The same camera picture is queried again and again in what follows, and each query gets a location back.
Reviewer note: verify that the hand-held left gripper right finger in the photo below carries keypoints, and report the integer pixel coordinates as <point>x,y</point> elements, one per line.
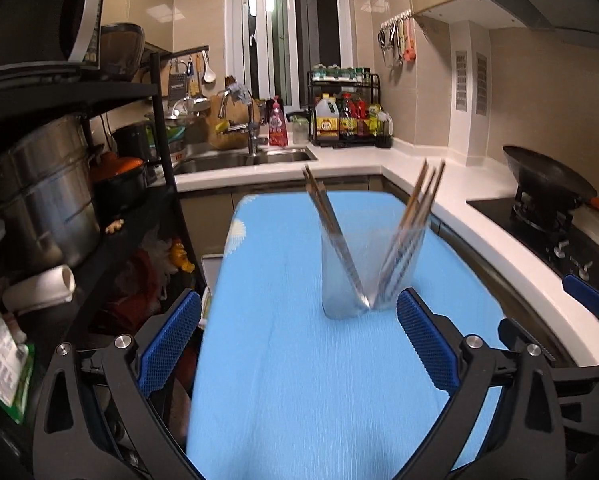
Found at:
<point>424,345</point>

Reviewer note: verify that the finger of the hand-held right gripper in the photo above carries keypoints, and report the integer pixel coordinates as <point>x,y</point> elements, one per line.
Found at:
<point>584,291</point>
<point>512,331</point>

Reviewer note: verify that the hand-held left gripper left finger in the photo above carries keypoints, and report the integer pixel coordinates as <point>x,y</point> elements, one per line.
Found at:
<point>172,345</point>

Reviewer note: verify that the clear plastic utensil holder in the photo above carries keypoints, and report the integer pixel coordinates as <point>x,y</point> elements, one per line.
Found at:
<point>379,260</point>

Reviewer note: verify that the hanging kitchen utensils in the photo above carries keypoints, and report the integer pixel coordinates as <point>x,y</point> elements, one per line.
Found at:
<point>411,42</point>

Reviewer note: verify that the red plastic bag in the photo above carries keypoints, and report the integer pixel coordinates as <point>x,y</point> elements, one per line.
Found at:
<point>139,290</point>

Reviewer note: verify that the black gas stove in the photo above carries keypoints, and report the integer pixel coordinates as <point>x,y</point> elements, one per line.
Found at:
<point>539,240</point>

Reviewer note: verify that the yellow toy figure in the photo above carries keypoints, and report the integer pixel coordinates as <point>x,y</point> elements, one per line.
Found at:
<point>181,257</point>

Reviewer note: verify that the black wok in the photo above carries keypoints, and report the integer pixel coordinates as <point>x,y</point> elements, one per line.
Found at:
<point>544,175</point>

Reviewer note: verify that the blue tablecloth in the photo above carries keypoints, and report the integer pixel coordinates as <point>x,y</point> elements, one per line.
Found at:
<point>304,385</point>

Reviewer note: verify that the ginger piece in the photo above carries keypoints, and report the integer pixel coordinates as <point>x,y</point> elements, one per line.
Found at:
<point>114,226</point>

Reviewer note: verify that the white paper roll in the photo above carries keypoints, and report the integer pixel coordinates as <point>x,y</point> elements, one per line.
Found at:
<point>39,287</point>

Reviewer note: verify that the white kitchen countertop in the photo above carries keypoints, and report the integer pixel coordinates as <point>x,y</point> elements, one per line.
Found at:
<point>479,185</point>

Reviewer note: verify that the black pot with orange lid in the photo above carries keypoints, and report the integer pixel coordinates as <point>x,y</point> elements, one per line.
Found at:
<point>122,185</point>

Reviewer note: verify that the green food packet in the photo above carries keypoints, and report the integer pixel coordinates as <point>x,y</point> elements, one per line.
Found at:
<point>4,370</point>

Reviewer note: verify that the stainless steel sink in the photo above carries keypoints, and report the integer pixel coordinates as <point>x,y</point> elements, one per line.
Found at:
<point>214,160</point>

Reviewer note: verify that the stainless steel steamer pot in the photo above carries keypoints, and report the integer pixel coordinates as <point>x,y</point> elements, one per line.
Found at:
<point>49,195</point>

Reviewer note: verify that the green plastic basin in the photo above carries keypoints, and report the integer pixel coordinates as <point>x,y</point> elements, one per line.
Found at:
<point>175,137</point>

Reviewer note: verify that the black metal shelf rack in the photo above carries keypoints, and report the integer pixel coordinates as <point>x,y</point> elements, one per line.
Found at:
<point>163,125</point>

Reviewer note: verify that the yellow sponge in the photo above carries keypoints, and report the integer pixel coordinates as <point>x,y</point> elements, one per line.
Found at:
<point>222,126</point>

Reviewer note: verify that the steel kitchen faucet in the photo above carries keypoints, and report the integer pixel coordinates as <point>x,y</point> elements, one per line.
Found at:
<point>252,135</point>

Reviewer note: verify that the steel colander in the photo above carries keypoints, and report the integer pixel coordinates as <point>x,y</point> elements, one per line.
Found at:
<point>179,114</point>

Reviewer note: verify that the red sauce bottle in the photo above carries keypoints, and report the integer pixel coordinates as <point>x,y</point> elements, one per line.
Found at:
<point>362,120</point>

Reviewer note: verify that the dark soy sauce bottle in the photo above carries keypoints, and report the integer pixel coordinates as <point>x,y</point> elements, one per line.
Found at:
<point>347,122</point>

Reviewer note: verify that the brown wooden cutting board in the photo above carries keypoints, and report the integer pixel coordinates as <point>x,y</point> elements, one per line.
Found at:
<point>237,115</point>

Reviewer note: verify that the red dish soap bottle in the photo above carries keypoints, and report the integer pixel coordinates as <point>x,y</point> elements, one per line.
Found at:
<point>277,127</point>

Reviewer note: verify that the cooking oil bottle yellow label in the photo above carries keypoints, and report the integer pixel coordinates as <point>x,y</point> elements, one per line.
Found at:
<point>327,122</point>

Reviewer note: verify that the glass jar with green lid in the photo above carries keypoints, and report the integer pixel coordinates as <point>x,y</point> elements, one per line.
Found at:
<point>299,132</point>

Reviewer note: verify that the hanging metal grater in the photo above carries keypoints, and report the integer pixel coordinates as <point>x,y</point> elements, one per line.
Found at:
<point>177,85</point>

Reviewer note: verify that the hanging yellow brush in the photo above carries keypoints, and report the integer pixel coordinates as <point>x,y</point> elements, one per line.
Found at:
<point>194,85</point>

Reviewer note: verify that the grey dishcloth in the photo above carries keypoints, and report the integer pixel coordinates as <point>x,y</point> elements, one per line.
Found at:
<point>239,91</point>

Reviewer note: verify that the hanging white ladle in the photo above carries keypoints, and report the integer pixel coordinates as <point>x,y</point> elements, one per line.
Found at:
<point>208,75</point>

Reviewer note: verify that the row of green-capped spice jars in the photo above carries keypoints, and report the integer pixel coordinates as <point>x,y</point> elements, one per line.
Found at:
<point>339,74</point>

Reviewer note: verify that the dark glass jar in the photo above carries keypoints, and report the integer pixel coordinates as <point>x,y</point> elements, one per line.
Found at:
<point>122,52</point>

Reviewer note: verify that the white framed window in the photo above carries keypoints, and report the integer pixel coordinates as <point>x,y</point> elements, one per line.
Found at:
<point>279,35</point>

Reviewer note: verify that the black microwave oven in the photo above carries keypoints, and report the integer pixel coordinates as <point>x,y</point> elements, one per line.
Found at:
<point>29,10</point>

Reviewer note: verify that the grey wall vent panel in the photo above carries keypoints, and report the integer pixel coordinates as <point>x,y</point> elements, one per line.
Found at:
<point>481,82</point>
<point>461,80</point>

